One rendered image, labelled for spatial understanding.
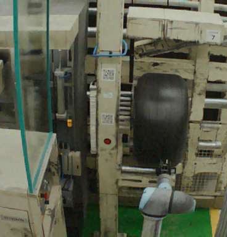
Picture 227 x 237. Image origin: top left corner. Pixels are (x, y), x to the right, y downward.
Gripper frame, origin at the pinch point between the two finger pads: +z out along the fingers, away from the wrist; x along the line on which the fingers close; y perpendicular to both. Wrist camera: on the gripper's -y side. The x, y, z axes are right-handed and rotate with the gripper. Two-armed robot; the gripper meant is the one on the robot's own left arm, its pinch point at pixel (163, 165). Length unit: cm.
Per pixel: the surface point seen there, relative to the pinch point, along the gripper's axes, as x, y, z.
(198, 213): -41, -95, 81
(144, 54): 14, 51, 52
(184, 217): -28, -95, 76
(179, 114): -6.7, 32.2, 0.7
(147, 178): 8.4, -16.6, 10.7
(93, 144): 43.0, 1.1, 19.6
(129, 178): 19.2, -16.9, 10.8
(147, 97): 11.4, 39.2, 6.2
